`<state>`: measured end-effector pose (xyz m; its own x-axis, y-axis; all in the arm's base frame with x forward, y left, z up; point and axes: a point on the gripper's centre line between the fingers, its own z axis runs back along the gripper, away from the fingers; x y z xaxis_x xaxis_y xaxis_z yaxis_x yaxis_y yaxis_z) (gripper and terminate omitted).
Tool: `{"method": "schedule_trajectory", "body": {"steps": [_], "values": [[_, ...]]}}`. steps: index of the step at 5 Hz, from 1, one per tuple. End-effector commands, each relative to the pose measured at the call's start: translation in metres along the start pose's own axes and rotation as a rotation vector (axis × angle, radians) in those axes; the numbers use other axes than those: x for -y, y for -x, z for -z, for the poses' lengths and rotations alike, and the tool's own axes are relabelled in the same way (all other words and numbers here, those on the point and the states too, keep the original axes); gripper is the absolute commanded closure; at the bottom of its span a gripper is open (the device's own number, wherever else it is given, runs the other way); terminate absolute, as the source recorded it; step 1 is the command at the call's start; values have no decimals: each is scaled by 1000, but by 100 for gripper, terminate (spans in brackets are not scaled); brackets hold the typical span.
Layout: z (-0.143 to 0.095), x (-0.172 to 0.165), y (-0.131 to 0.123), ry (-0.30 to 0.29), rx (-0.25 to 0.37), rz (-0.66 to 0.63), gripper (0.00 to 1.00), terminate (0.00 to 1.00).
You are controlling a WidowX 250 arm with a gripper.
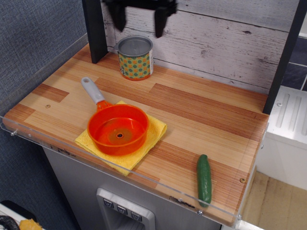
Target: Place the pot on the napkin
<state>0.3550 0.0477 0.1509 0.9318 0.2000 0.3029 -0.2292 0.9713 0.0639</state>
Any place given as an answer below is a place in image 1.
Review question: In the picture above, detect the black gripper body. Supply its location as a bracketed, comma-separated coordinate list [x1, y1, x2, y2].
[102, 0, 177, 14]

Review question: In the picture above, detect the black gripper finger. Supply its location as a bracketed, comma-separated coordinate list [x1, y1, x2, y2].
[154, 7, 168, 38]
[107, 2, 126, 32]

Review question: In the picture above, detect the orange pot with grey handle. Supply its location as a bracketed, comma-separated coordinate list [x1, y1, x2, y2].
[81, 77, 149, 155]

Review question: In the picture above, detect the yellow cloth napkin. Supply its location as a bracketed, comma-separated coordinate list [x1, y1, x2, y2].
[74, 115, 167, 176]

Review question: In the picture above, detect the patterned tin can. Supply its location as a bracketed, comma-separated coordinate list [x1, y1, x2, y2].
[114, 35, 154, 81]

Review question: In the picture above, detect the clear acrylic front guard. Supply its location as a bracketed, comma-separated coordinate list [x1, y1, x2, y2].
[0, 115, 243, 228]

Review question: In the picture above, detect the green toy cucumber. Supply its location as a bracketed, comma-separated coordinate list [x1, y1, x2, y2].
[196, 154, 212, 207]

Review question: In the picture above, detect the grey toy fridge cabinet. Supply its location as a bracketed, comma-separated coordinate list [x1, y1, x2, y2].
[44, 148, 221, 230]

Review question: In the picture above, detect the white toy sink unit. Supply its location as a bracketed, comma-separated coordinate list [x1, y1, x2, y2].
[255, 86, 307, 189]

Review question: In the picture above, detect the silver dispenser panel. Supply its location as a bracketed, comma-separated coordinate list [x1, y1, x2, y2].
[96, 188, 156, 230]

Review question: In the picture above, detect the yellow object bottom left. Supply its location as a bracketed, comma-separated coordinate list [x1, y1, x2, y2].
[19, 219, 43, 230]

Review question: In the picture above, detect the black left frame post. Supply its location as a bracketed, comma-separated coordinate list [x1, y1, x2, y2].
[82, 0, 108, 64]

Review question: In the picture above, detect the black frame post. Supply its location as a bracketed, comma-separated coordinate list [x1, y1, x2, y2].
[262, 0, 307, 115]
[82, 0, 108, 64]

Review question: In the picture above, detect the black right frame post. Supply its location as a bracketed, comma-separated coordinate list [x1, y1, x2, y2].
[262, 0, 307, 115]

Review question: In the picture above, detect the black braided cable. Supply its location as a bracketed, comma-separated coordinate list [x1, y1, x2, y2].
[0, 215, 20, 230]

